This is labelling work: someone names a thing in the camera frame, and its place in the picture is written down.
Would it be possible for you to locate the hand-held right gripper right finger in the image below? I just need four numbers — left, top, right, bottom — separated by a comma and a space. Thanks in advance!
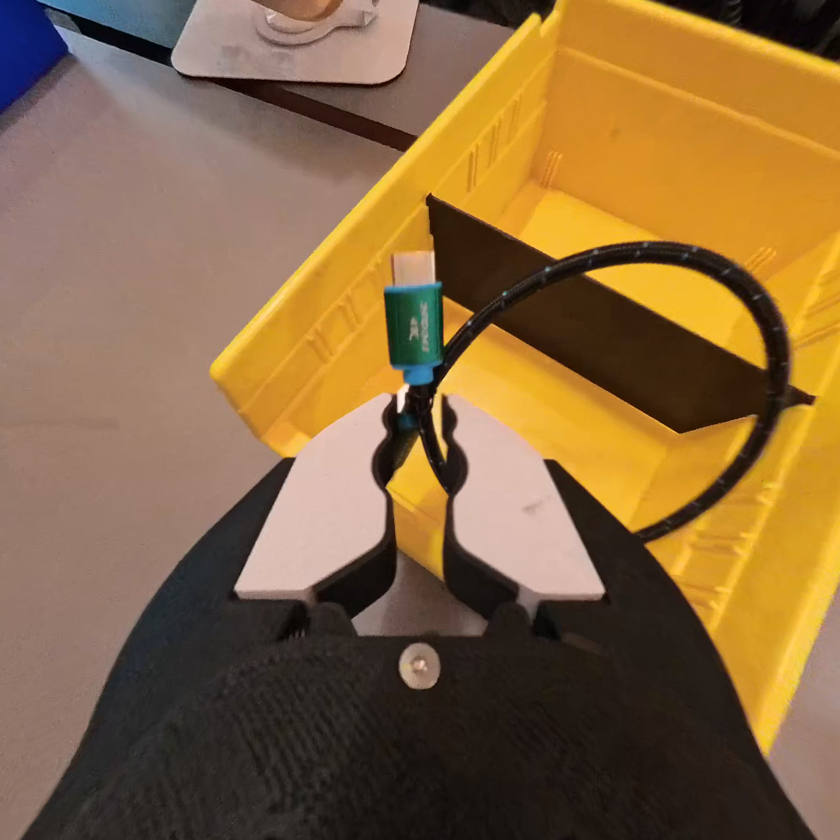
441, 392, 606, 622

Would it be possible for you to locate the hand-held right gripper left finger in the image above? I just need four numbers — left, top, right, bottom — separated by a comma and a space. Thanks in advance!
234, 392, 399, 619

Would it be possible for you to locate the black braided cable green plug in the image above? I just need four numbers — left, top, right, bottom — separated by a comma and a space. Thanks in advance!
383, 241, 793, 544

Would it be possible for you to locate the yellow storage bin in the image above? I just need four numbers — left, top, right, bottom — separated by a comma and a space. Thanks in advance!
210, 0, 840, 756

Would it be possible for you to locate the blue storage bin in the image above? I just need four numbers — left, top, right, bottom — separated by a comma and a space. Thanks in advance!
0, 0, 70, 112

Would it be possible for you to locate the grey desk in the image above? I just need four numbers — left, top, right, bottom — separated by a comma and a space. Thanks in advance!
217, 3, 519, 152
0, 26, 840, 840

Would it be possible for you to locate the black bin divider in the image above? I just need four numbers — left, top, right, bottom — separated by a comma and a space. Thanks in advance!
427, 193, 816, 434

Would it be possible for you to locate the white stand base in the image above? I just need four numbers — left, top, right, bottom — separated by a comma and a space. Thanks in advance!
171, 0, 421, 86

